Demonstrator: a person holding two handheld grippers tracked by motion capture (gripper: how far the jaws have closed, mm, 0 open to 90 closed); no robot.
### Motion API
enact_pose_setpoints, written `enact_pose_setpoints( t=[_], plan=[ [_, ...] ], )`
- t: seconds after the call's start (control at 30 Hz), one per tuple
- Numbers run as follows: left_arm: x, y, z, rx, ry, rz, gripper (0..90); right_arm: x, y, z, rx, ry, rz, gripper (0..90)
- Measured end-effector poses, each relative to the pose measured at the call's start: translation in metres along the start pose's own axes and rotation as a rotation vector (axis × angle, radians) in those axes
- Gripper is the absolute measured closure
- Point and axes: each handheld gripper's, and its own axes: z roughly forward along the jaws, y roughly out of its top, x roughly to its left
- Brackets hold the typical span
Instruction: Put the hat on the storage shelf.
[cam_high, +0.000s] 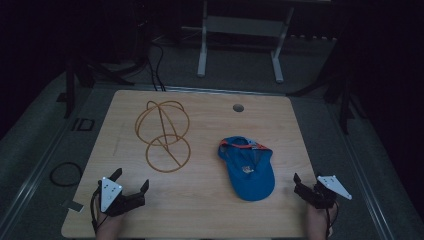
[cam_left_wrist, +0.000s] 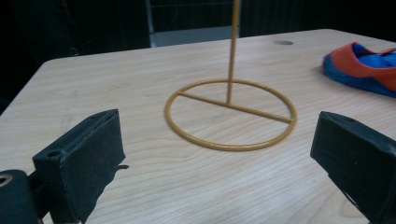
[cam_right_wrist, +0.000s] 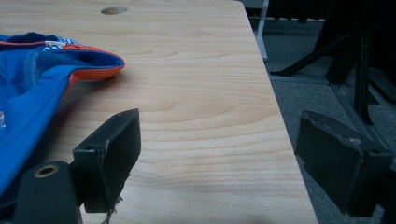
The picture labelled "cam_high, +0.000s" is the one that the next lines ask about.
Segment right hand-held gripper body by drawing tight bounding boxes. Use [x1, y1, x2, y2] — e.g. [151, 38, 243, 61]
[301, 175, 353, 210]

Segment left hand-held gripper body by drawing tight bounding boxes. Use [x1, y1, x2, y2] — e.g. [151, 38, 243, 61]
[97, 176, 147, 218]

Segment person's left hand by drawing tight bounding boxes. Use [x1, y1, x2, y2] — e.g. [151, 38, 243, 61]
[94, 194, 126, 239]

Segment person's right hand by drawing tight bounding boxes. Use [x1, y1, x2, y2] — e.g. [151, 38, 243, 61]
[306, 199, 335, 239]

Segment grey tape piece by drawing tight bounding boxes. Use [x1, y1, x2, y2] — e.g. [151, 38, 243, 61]
[60, 199, 85, 213]

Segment blue baseball cap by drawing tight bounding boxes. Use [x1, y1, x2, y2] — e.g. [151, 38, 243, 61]
[217, 135, 276, 202]

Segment black tripod stand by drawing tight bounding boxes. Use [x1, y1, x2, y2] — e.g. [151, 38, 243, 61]
[288, 39, 368, 136]
[56, 19, 151, 119]

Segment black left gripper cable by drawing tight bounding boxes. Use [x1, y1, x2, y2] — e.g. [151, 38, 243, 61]
[89, 186, 109, 234]

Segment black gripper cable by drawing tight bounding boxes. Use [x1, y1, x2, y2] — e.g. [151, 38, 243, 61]
[89, 186, 109, 234]
[325, 199, 340, 238]

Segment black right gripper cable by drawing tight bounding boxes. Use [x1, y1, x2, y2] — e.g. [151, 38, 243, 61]
[325, 199, 340, 238]

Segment golden wire hat stand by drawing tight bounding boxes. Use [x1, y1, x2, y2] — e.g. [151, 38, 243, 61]
[134, 99, 192, 174]

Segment black cable loop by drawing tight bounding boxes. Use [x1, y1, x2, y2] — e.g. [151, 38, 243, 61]
[49, 161, 84, 188]

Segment black rectangular floor bracket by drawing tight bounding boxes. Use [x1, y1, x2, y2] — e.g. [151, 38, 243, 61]
[71, 117, 96, 132]

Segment black floor cables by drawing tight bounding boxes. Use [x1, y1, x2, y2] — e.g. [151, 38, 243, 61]
[146, 41, 167, 92]

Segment white metal stand frame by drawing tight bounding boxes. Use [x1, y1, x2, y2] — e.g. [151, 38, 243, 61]
[195, 0, 296, 85]

